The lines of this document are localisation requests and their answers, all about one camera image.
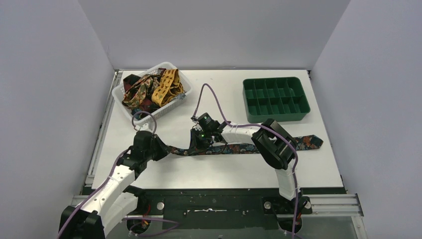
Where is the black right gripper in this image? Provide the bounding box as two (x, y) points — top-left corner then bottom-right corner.
(189, 127), (212, 155)

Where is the dark blue floral tie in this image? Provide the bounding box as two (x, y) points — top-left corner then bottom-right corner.
(168, 135), (324, 156)

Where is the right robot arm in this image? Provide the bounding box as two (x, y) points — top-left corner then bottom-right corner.
(188, 113), (299, 200)

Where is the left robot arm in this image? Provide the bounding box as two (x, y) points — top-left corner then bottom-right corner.
(57, 130), (169, 239)

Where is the brown paisley tie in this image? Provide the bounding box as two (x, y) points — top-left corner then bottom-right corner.
(121, 74), (161, 110)

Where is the yellow patterned tie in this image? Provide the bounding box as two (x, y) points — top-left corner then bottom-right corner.
(151, 69), (184, 107)

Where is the dark red tie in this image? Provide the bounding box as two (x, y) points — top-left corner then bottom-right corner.
(123, 74), (141, 93)

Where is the green compartment tray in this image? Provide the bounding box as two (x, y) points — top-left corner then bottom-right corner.
(243, 77), (311, 123)

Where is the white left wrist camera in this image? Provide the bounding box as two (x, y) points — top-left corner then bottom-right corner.
(134, 123), (152, 132)

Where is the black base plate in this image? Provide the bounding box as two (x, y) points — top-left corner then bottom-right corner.
(81, 188), (347, 231)

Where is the aluminium frame rail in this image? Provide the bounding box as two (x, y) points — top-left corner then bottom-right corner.
(71, 194), (368, 239)

